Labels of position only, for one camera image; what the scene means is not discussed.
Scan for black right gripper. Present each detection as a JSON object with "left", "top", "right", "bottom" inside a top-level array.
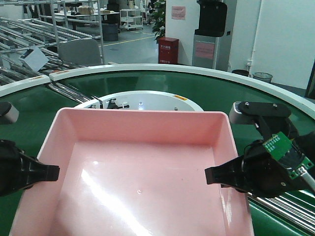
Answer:
[{"left": 205, "top": 132, "right": 315, "bottom": 198}]

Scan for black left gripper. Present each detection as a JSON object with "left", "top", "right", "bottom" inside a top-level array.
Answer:
[{"left": 0, "top": 140, "right": 60, "bottom": 196}]

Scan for pink plastic bin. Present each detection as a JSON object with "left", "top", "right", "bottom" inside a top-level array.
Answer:
[{"left": 10, "top": 108, "right": 253, "bottom": 236}]

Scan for green circuit board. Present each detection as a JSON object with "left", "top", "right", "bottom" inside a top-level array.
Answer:
[{"left": 262, "top": 132, "right": 315, "bottom": 182}]

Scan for steel transfer rollers right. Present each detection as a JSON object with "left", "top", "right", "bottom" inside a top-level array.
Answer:
[{"left": 248, "top": 190, "right": 315, "bottom": 235}]

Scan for steel transfer rollers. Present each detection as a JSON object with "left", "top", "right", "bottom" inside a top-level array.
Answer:
[
  {"left": 47, "top": 82, "right": 93, "bottom": 104},
  {"left": 248, "top": 190, "right": 315, "bottom": 235}
]

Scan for steel transfer rollers left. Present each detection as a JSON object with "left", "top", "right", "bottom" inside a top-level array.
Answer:
[{"left": 47, "top": 82, "right": 93, "bottom": 104}]

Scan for white outer conveyor rim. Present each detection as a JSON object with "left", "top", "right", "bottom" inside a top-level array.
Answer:
[{"left": 0, "top": 64, "right": 315, "bottom": 118}]

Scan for white box on rack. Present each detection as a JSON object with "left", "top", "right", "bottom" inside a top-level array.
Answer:
[{"left": 19, "top": 47, "right": 49, "bottom": 72}]

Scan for black and silver water dispenser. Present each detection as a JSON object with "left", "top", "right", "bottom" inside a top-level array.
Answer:
[{"left": 192, "top": 0, "right": 227, "bottom": 69}]

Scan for red fire extinguisher cabinet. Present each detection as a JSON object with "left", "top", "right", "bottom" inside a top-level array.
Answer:
[{"left": 158, "top": 37, "right": 179, "bottom": 64}]

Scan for metal roller conveyor rack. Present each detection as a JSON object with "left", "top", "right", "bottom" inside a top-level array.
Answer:
[{"left": 0, "top": 0, "right": 103, "bottom": 86}]

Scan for green potted plant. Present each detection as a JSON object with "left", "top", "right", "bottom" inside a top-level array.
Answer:
[{"left": 152, "top": 0, "right": 166, "bottom": 41}]

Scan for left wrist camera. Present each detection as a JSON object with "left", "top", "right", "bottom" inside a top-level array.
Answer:
[{"left": 0, "top": 102, "right": 19, "bottom": 124}]

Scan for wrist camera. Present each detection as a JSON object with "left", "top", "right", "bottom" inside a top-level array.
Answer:
[
  {"left": 0, "top": 102, "right": 19, "bottom": 124},
  {"left": 228, "top": 101, "right": 291, "bottom": 124}
]

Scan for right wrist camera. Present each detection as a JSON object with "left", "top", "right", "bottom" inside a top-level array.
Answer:
[{"left": 228, "top": 101, "right": 291, "bottom": 124}]

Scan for wire mesh waste basket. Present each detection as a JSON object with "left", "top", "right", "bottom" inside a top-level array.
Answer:
[{"left": 253, "top": 72, "right": 273, "bottom": 83}]

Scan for white inner conveyor ring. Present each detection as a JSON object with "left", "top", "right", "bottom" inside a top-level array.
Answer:
[{"left": 76, "top": 90, "right": 204, "bottom": 112}]

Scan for pink wall notice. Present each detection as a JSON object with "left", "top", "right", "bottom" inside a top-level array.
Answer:
[{"left": 171, "top": 6, "right": 186, "bottom": 20}]

